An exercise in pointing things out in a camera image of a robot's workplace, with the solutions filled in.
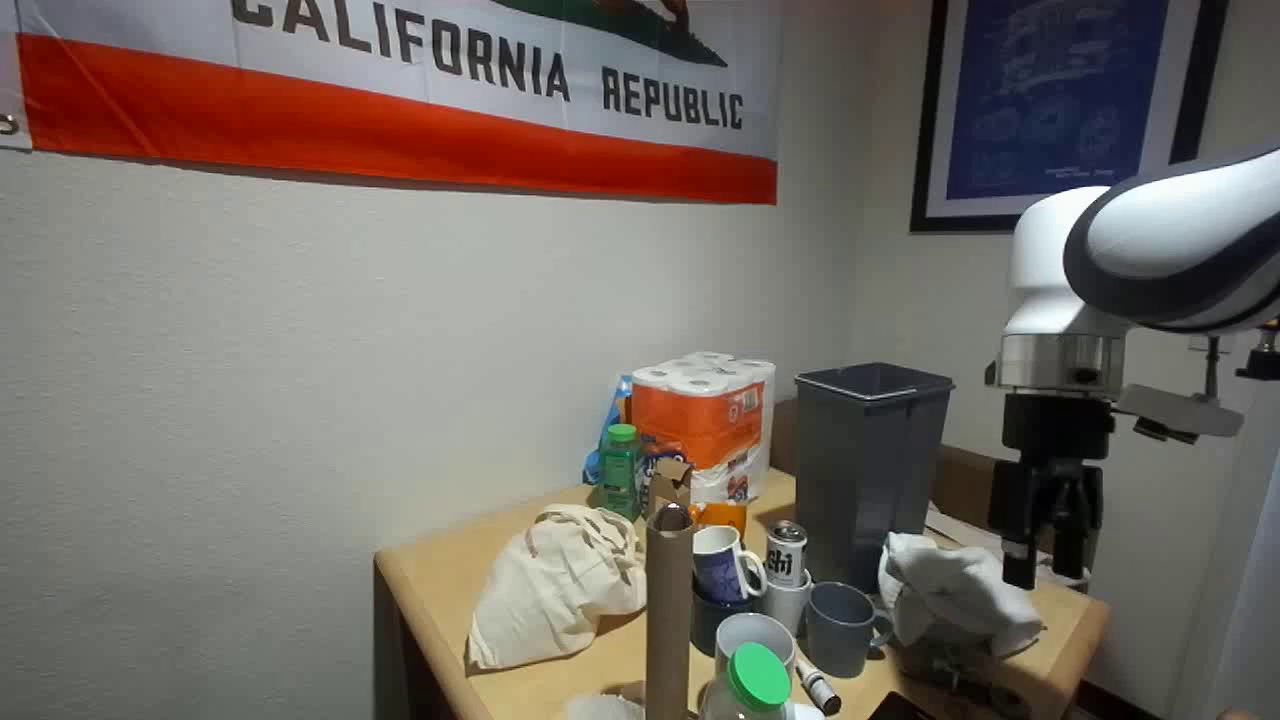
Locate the labelled bottle with green lid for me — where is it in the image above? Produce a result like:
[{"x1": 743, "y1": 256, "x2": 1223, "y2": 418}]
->
[{"x1": 693, "y1": 640, "x2": 831, "y2": 720}]

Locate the paper towel roll pack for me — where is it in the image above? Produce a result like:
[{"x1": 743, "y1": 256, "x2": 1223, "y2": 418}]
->
[{"x1": 628, "y1": 347, "x2": 781, "y2": 509}]

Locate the dark blue mug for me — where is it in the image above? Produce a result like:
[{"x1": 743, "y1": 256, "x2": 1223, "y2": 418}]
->
[{"x1": 688, "y1": 585, "x2": 754, "y2": 658}]

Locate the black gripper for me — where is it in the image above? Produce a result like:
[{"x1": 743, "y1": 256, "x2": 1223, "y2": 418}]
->
[{"x1": 988, "y1": 393, "x2": 1115, "y2": 592}]

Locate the slim green plastic bottle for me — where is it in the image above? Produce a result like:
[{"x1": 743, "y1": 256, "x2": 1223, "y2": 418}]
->
[{"x1": 591, "y1": 418, "x2": 647, "y2": 523}]

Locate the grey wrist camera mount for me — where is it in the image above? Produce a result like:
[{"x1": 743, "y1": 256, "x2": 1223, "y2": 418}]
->
[{"x1": 1115, "y1": 381, "x2": 1248, "y2": 447}]

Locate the orange cup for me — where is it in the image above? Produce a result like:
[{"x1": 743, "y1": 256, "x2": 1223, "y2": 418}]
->
[{"x1": 693, "y1": 497, "x2": 754, "y2": 539}]

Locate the black framed blue poster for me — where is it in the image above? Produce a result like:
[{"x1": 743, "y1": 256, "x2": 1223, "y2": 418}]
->
[{"x1": 910, "y1": 0, "x2": 1231, "y2": 237}]

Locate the grey mug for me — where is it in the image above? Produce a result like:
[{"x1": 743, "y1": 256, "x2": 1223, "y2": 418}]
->
[{"x1": 797, "y1": 580, "x2": 897, "y2": 680}]

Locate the pale grey cup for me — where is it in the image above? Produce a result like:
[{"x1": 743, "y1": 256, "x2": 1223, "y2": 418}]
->
[{"x1": 762, "y1": 572, "x2": 819, "y2": 640}]

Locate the brown box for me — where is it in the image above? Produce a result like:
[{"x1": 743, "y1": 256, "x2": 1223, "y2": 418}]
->
[{"x1": 929, "y1": 442, "x2": 1006, "y2": 532}]

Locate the white marker pen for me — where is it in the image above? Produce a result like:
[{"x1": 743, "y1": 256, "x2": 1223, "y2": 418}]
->
[{"x1": 794, "y1": 658, "x2": 848, "y2": 720}]

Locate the teal spray bottle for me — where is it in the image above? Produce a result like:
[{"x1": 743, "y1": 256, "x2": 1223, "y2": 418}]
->
[{"x1": 582, "y1": 371, "x2": 636, "y2": 486}]

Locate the blue and white mug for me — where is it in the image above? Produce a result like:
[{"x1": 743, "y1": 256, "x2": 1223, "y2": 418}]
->
[{"x1": 688, "y1": 519, "x2": 774, "y2": 609}]

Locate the crumpled white cloth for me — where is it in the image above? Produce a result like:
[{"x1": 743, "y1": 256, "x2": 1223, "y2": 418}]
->
[{"x1": 871, "y1": 529, "x2": 1052, "y2": 658}]

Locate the printed metal can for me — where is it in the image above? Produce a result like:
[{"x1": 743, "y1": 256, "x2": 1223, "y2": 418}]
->
[{"x1": 763, "y1": 515, "x2": 813, "y2": 592}]

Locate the California Republic flag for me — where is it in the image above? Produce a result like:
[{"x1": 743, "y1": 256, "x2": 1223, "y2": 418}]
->
[{"x1": 0, "y1": 0, "x2": 784, "y2": 207}]

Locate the beige cloth bag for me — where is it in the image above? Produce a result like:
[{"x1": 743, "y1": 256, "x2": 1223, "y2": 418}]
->
[{"x1": 463, "y1": 501, "x2": 651, "y2": 670}]

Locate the dark grey plastic bin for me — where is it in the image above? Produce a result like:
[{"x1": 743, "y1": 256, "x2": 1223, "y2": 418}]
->
[{"x1": 794, "y1": 358, "x2": 962, "y2": 592}]

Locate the brown cardboard tube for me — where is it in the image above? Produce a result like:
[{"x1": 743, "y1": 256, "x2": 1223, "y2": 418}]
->
[{"x1": 643, "y1": 454, "x2": 699, "y2": 720}]

